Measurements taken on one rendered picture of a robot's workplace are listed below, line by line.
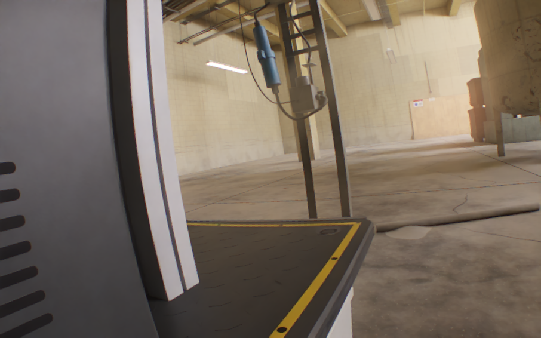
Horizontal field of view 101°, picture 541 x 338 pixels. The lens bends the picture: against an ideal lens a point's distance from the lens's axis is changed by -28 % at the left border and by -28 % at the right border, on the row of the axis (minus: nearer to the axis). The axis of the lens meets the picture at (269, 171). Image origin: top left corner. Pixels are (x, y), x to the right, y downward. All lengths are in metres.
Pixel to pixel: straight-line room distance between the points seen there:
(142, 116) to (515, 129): 6.78
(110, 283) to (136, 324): 0.03
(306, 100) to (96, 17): 0.91
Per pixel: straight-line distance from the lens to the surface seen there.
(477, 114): 8.06
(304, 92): 1.06
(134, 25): 0.38
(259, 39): 1.15
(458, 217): 1.59
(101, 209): 0.18
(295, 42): 8.64
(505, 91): 3.95
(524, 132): 6.95
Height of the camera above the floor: 0.48
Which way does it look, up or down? 4 degrees down
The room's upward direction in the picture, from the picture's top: 8 degrees counter-clockwise
